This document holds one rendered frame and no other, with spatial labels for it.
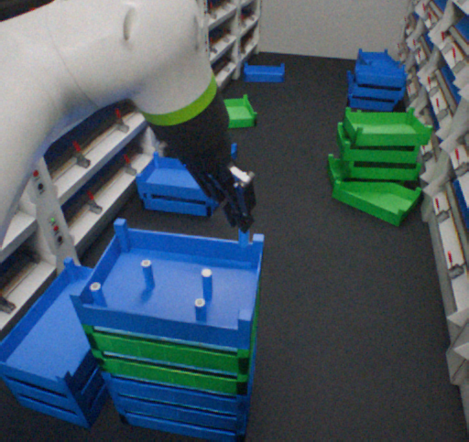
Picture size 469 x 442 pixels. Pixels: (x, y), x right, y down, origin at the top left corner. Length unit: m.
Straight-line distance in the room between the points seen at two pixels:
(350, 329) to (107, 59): 1.04
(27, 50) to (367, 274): 1.22
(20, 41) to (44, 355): 0.78
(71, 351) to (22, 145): 0.79
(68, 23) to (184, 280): 0.52
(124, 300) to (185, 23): 0.52
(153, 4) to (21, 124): 0.15
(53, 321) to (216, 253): 0.49
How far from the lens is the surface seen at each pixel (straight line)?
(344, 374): 1.14
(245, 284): 0.74
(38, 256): 1.30
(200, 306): 0.63
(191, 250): 0.79
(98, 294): 0.70
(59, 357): 1.01
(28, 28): 0.39
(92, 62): 0.36
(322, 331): 1.20
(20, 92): 0.30
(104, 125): 1.52
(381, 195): 1.77
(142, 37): 0.35
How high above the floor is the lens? 0.96
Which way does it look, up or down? 38 degrees down
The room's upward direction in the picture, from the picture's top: straight up
